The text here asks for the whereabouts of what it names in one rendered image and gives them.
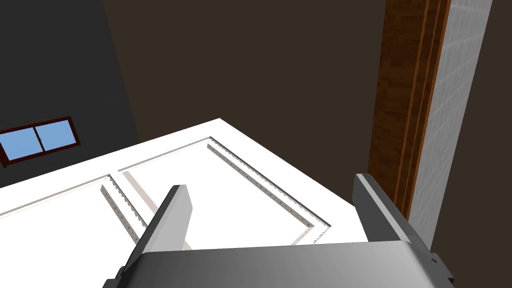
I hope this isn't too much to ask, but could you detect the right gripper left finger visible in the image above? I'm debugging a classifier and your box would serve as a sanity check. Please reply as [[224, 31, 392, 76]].
[[124, 184, 194, 271]]

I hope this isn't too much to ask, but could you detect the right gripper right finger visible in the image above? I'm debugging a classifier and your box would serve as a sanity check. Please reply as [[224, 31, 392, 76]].
[[351, 173, 432, 252]]

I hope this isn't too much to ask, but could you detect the window with dark red frame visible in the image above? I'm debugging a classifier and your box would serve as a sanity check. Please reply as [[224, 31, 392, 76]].
[[0, 115, 82, 169]]

